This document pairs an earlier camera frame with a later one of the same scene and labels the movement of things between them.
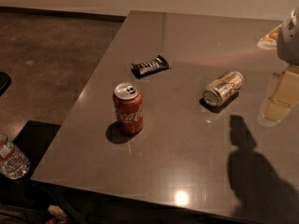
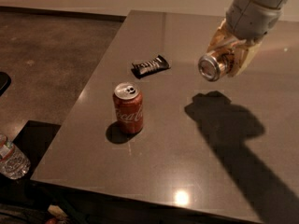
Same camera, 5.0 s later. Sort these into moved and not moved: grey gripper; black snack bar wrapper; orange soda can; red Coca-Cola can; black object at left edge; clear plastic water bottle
Moved: grey gripper; orange soda can
Not moved: red Coca-Cola can; black object at left edge; black snack bar wrapper; clear plastic water bottle
